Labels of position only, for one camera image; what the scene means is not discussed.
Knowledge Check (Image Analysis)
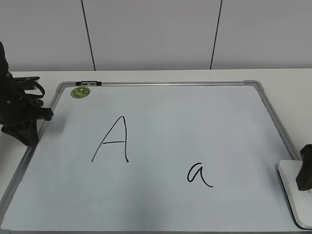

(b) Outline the grey framed whiteboard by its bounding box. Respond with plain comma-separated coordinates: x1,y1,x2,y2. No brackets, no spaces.
0,81,302,234

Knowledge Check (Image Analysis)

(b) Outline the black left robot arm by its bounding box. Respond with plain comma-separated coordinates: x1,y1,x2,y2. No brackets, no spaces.
0,44,53,146

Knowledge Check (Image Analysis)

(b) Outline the green round magnet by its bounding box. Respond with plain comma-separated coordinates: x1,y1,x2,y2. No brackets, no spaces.
70,87,91,99

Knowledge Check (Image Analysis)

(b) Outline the black silver pen clip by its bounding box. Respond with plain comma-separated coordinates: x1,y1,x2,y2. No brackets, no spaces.
75,81,102,86

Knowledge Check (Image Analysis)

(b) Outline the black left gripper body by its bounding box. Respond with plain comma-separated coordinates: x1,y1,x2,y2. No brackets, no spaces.
0,72,45,126

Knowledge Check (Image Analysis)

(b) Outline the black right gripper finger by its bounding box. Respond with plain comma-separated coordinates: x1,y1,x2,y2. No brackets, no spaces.
296,144,312,191

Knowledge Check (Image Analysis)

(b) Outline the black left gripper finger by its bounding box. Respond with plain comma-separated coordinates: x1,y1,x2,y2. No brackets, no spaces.
30,107,54,121
1,120,39,146

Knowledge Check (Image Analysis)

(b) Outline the white whiteboard eraser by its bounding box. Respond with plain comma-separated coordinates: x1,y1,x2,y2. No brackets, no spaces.
278,160,312,230

